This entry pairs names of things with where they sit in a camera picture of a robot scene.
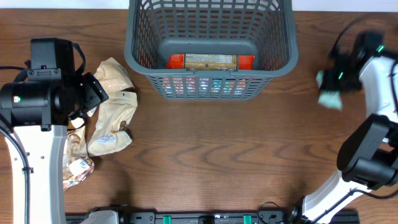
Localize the teal small snack packet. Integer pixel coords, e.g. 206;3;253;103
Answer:
316;71;343;111

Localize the Kleenex tissue multipack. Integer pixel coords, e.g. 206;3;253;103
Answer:
160;77;249;98

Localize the grey plastic lattice basket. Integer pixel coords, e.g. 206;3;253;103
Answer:
124;0;299;100

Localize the orange tan cracker package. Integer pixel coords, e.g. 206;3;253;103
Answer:
165;54;255;70

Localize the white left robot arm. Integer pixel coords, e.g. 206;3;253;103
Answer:
1;38;109;223

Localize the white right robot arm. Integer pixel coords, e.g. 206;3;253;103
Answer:
288;30;397;223

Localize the beige crumpled snack pouch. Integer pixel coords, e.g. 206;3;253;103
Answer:
94;57;134;93

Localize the beige pouch with hang hole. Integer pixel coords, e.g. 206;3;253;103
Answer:
88;91;137;156

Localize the white brown Pancee snack bag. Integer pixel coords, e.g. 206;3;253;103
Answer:
62;118;95;192

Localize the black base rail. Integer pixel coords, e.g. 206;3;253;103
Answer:
65;205;361;224

